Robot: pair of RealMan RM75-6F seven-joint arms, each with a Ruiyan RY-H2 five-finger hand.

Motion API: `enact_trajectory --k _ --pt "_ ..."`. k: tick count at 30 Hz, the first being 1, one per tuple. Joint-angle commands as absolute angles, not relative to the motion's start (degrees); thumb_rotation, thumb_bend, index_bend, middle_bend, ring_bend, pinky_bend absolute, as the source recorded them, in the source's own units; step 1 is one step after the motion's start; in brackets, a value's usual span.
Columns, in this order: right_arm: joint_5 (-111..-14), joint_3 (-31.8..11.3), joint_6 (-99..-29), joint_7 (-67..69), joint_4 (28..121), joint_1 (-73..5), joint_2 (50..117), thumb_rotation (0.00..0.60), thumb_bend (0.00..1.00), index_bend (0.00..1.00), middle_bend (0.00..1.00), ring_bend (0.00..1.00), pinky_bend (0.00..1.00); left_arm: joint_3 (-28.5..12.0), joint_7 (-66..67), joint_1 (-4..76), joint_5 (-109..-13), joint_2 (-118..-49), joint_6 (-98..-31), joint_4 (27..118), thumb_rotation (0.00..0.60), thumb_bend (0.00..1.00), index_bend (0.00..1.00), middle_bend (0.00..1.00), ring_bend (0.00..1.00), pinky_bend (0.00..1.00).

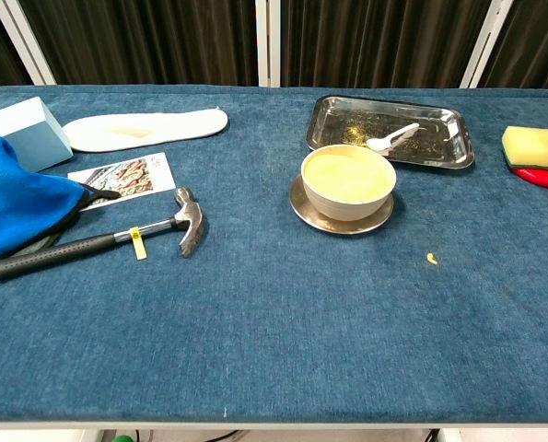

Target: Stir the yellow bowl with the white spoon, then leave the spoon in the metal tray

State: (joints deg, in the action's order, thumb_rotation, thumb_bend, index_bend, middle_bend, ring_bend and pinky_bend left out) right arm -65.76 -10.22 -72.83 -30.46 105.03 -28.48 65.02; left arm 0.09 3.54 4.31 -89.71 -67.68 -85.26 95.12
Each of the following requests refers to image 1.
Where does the white plastic spoon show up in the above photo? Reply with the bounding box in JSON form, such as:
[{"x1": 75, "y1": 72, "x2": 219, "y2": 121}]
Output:
[{"x1": 365, "y1": 122, "x2": 421, "y2": 152}]

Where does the yellow object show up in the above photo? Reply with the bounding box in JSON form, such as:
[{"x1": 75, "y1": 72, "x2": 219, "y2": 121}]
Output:
[{"x1": 304, "y1": 149, "x2": 393, "y2": 204}]

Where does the metal tray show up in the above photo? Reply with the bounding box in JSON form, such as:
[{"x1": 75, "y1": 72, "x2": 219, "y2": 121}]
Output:
[{"x1": 306, "y1": 95, "x2": 476, "y2": 170}]

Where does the blue table cloth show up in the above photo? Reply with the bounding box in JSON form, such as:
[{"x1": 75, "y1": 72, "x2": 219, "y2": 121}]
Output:
[{"x1": 0, "y1": 85, "x2": 548, "y2": 423}]

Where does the white slipper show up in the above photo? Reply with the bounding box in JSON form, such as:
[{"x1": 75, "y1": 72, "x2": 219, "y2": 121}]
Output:
[{"x1": 63, "y1": 107, "x2": 229, "y2": 153}]

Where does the photo card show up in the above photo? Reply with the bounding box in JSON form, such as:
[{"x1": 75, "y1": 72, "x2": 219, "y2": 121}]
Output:
[{"x1": 66, "y1": 152, "x2": 178, "y2": 212}]

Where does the light blue cube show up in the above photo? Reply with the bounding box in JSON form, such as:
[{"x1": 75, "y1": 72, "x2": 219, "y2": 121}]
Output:
[{"x1": 0, "y1": 96, "x2": 75, "y2": 173}]

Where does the blue cloth pouch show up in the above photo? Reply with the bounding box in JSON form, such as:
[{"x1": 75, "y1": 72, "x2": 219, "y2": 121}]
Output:
[{"x1": 0, "y1": 135, "x2": 122, "y2": 264}]

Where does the yellow sponge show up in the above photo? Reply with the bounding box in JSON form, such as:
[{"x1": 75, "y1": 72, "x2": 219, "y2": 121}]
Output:
[{"x1": 501, "y1": 125, "x2": 548, "y2": 173}]

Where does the red round disc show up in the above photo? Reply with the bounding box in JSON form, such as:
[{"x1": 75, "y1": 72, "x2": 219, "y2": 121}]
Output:
[{"x1": 510, "y1": 164, "x2": 548, "y2": 191}]

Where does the white screen frame post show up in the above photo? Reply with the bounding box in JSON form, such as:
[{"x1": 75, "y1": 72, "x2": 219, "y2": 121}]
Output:
[
  {"x1": 460, "y1": 0, "x2": 517, "y2": 89},
  {"x1": 254, "y1": 0, "x2": 283, "y2": 88},
  {"x1": 0, "y1": 0, "x2": 56, "y2": 87}
]

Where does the claw hammer black handle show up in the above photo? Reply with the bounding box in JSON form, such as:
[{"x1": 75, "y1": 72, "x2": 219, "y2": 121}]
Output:
[{"x1": 0, "y1": 186, "x2": 205, "y2": 282}]

